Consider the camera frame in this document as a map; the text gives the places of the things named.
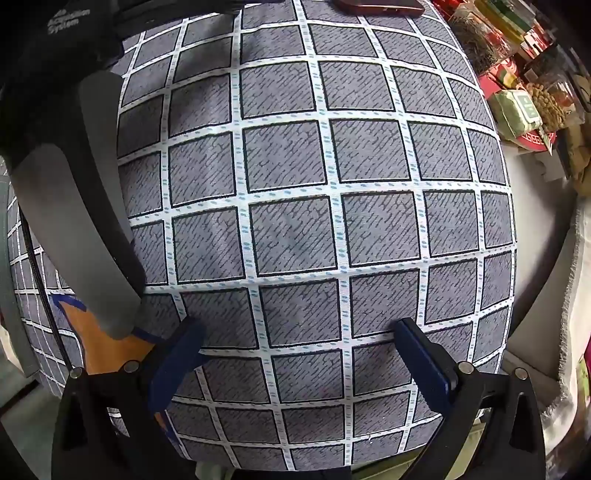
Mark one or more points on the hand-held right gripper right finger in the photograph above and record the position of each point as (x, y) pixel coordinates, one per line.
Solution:
(427, 364)

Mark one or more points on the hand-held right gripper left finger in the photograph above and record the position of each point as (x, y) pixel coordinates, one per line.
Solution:
(178, 364)

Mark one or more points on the white fringed cloth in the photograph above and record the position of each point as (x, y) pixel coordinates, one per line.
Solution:
(572, 300)

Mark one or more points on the grey checked tablecloth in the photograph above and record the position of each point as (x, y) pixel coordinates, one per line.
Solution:
(295, 184)

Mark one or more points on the green snack box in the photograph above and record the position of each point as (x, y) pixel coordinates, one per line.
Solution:
(515, 113)

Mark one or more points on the clear packet of nuts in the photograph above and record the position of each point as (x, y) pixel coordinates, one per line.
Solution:
(549, 104)

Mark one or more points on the red snack box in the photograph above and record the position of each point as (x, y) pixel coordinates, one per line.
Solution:
(496, 81)

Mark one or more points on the clear bag of dried herbs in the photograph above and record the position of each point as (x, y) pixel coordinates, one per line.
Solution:
(480, 39)

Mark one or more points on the dark red tray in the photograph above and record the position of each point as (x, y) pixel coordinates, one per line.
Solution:
(378, 6)

